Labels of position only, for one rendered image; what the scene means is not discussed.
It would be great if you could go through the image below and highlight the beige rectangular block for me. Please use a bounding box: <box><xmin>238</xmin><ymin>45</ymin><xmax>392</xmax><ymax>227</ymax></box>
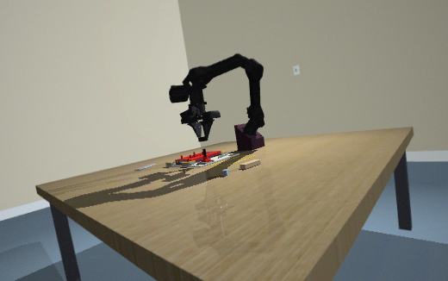
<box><xmin>240</xmin><ymin>159</ymin><xmax>261</xmax><ymax>169</ymax></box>

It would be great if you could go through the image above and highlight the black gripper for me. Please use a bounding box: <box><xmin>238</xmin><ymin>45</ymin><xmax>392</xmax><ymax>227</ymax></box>
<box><xmin>181</xmin><ymin>99</ymin><xmax>221</xmax><ymax>139</ymax></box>

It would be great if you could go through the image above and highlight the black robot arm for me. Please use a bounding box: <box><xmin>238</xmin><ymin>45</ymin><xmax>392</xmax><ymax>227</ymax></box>
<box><xmin>169</xmin><ymin>53</ymin><xmax>264</xmax><ymax>135</ymax></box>

